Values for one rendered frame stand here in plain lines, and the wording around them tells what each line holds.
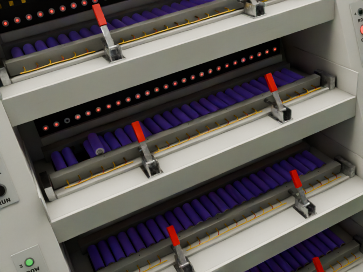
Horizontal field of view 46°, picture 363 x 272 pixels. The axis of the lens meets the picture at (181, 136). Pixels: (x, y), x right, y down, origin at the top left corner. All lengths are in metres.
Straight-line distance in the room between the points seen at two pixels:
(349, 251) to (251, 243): 0.29
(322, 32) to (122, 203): 0.52
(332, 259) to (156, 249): 0.40
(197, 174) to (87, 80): 0.24
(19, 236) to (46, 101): 0.20
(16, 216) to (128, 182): 0.18
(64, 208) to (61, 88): 0.19
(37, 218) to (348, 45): 0.63
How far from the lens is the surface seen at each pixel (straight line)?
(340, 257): 1.02
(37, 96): 0.65
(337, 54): 0.90
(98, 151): 0.74
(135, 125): 0.70
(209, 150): 0.74
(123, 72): 0.67
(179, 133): 0.77
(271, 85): 0.80
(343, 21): 0.87
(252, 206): 0.86
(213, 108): 0.83
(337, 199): 0.91
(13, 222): 0.68
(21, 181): 0.66
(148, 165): 0.69
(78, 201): 0.70
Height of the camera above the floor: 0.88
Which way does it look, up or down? 12 degrees down
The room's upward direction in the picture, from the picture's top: 17 degrees counter-clockwise
